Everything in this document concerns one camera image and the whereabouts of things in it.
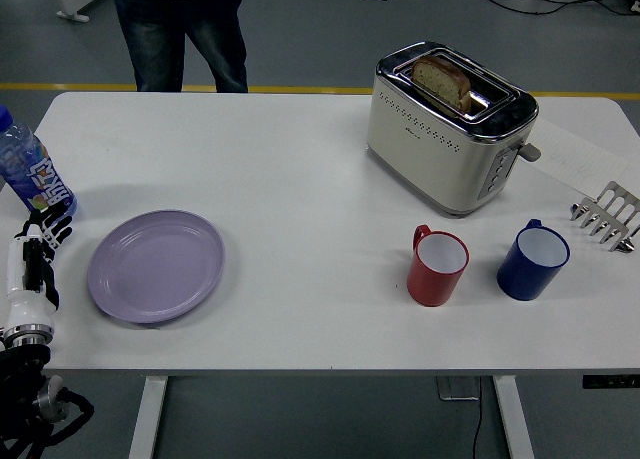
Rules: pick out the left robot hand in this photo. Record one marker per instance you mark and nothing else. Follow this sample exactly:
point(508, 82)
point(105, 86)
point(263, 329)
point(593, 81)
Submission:
point(22, 289)

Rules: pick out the purple plate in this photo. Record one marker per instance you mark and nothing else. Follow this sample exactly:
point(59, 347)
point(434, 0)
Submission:
point(155, 266)

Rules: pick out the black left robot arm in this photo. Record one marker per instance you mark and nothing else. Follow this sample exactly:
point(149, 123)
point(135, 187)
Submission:
point(25, 379)

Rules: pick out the blue drink bottle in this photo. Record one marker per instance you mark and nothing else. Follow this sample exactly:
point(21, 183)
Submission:
point(30, 174)

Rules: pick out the person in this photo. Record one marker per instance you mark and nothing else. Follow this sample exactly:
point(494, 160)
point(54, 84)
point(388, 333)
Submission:
point(165, 39)

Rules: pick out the red mug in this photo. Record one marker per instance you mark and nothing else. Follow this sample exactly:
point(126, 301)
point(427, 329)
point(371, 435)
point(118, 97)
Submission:
point(430, 284)

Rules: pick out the cream and chrome toaster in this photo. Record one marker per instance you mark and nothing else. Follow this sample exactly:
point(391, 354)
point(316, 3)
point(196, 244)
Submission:
point(430, 154)

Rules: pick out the grey box under table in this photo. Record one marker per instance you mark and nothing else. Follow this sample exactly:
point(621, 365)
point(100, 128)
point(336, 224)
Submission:
point(452, 389)

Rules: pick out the brown bread slice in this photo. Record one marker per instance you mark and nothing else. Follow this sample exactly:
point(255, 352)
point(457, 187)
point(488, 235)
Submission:
point(440, 81)

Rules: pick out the blue mug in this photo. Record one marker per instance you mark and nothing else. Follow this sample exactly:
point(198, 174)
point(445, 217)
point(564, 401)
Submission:
point(520, 276)

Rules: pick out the white paper sheet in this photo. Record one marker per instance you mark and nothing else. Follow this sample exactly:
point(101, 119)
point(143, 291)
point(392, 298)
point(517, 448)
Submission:
point(575, 159)

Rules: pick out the black table control panel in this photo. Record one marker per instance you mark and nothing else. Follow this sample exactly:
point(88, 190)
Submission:
point(610, 381)

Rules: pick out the metal toast rack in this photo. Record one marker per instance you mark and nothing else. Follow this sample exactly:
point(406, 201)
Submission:
point(612, 204)

